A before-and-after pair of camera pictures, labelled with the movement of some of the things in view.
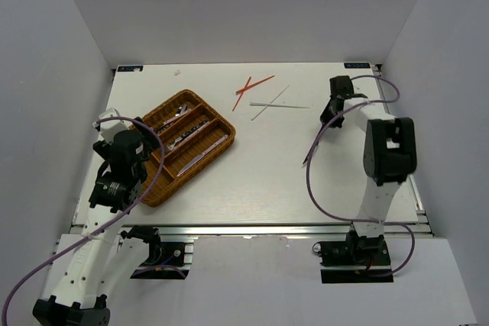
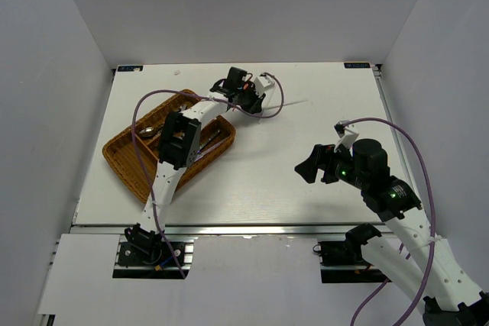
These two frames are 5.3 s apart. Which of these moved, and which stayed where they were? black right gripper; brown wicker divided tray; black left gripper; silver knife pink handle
Moved: black right gripper; black left gripper
Stayed: silver knife pink handle; brown wicker divided tray
